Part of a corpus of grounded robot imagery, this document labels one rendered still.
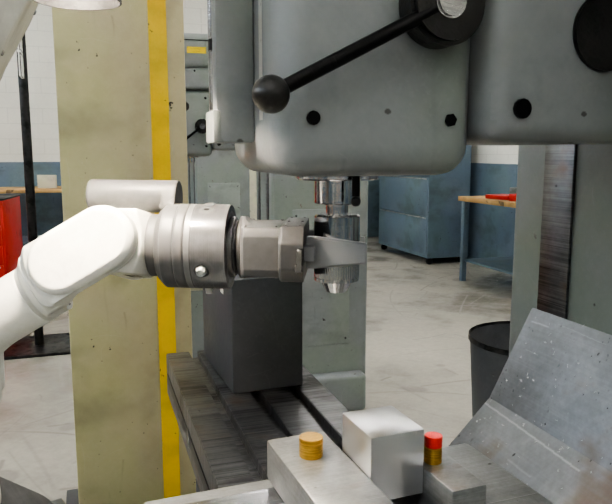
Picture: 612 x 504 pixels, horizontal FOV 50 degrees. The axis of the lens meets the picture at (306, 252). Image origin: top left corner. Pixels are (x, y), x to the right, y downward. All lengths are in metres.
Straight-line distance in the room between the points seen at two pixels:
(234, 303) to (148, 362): 1.45
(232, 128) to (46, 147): 9.04
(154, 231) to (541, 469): 0.55
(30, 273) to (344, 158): 0.32
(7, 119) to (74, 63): 7.34
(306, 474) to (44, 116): 9.18
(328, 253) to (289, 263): 0.05
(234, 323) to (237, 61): 0.53
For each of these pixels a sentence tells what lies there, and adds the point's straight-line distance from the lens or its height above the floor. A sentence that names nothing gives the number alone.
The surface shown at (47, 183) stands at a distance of 8.97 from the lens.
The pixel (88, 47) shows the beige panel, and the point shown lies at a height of 1.67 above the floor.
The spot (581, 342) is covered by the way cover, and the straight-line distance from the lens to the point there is 0.94.
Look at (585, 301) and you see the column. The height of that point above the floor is 1.14.
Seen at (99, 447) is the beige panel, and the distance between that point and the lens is 2.58.
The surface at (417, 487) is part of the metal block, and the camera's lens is 0.63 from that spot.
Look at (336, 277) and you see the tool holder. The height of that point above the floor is 1.21.
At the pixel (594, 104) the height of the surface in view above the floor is 1.38.
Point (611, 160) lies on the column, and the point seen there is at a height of 1.32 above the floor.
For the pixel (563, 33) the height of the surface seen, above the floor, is 1.44.
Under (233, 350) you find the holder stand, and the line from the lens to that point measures 1.07.
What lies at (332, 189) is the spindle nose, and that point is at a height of 1.30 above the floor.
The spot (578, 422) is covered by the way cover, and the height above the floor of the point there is 1.00.
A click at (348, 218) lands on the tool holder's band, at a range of 0.66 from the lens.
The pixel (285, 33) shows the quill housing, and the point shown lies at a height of 1.43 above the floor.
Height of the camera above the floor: 1.33
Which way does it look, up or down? 9 degrees down
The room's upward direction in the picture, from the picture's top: straight up
